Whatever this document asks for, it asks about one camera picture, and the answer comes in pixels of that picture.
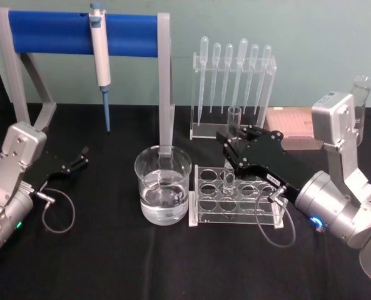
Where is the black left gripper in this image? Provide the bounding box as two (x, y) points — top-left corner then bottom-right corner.
(37, 146), (91, 192)

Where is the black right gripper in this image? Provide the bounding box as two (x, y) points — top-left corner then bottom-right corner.
(215, 124), (302, 203)

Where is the clear glass test tube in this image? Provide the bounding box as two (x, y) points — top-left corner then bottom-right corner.
(223, 106), (243, 195)

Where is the clear acrylic pipette rack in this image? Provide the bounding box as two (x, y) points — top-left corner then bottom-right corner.
(190, 51), (278, 141)

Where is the pink pipette tip box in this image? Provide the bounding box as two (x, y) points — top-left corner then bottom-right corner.
(265, 107), (327, 151)

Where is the clear acrylic test tube rack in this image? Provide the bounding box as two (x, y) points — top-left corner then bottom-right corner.
(188, 164), (286, 229)

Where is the clear plastic transfer pipette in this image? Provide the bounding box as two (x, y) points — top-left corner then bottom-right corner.
(209, 42), (222, 113)
(221, 42), (235, 126)
(233, 37), (249, 109)
(253, 45), (273, 115)
(243, 43), (261, 115)
(196, 36), (210, 128)

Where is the glass beaker with water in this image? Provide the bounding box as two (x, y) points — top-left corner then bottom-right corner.
(134, 145), (193, 225)

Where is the white and blue micropipette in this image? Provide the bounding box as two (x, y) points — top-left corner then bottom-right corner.
(89, 2), (114, 133)

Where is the black table cloth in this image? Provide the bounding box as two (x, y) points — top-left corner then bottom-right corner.
(0, 37), (371, 300)

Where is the clear glass conical flask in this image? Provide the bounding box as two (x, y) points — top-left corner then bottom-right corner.
(352, 74), (371, 148)

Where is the grey stand with blue bar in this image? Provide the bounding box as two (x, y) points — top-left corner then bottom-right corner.
(0, 6), (176, 159)

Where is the thin dark left gripper cable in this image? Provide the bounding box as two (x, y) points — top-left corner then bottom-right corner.
(31, 186), (76, 234)

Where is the thin dark gripper cable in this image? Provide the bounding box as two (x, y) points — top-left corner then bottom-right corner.
(255, 185), (297, 248)
(31, 186), (76, 234)

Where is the thin dark right gripper cable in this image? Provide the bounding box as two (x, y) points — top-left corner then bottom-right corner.
(255, 185), (297, 248)

